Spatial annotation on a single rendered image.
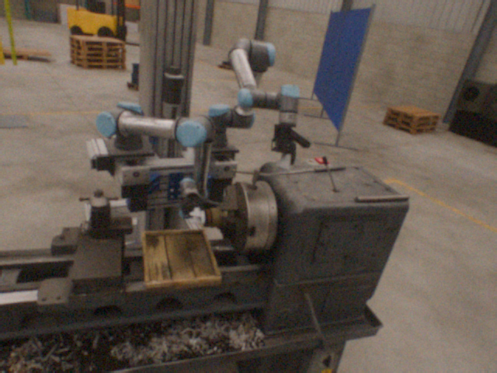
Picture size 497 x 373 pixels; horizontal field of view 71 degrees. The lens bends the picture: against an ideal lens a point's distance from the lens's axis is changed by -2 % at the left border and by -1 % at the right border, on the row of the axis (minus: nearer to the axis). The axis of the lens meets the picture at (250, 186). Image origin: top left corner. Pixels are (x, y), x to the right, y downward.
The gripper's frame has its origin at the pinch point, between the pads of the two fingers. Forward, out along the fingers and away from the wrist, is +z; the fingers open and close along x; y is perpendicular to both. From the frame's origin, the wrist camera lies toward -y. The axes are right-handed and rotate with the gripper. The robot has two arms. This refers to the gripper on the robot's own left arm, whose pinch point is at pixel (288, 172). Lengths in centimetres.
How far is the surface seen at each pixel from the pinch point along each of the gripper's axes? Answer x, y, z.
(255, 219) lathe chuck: 5.0, 15.2, 18.4
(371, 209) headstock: 14.6, -32.7, 12.8
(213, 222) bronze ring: -6.3, 29.7, 22.3
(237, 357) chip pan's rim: 2, 18, 81
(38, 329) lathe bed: -7, 95, 62
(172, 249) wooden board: -21, 44, 38
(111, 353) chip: -10, 70, 78
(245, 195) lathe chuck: -0.9, 18.3, 9.7
